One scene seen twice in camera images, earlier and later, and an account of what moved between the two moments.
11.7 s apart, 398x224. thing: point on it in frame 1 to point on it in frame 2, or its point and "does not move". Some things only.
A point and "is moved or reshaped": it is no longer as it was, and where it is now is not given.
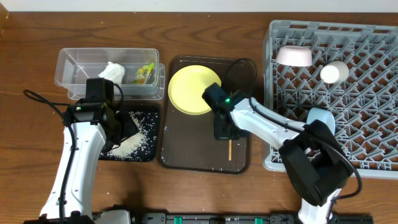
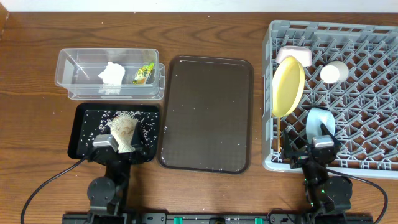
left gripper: x=130 y=127 to x=140 y=150
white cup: x=334 y=72 does not move
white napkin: x=114 y=72 does not move
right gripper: x=226 y=133 to x=306 y=155
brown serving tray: x=188 y=142 does not move
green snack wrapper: x=143 y=73 does not move
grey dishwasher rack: x=349 y=68 does not move
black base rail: x=239 y=218 does not move
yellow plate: x=187 y=86 to x=288 y=81
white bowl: x=294 y=55 does not move
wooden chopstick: x=230 y=150 is moved or reshaped
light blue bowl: x=321 y=114 does not move
